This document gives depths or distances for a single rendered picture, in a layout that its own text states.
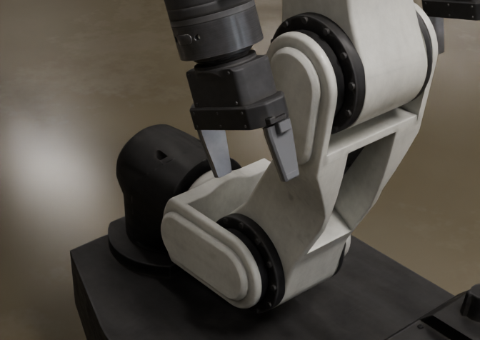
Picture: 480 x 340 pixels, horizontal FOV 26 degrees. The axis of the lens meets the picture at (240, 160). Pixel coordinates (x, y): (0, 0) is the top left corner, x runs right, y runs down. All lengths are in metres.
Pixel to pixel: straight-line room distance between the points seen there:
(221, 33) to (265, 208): 0.40
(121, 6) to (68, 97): 0.61
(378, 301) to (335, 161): 0.40
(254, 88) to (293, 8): 0.20
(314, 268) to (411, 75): 0.34
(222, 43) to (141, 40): 1.83
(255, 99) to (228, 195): 0.49
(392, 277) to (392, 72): 0.51
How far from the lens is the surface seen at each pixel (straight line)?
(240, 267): 1.39
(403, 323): 1.53
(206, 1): 1.02
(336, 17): 1.16
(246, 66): 1.03
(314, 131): 1.18
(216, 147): 1.12
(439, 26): 1.46
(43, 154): 2.31
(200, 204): 1.48
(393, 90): 1.20
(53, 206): 2.12
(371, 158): 1.33
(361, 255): 1.66
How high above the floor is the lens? 1.11
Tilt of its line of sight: 30 degrees down
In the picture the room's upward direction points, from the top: straight up
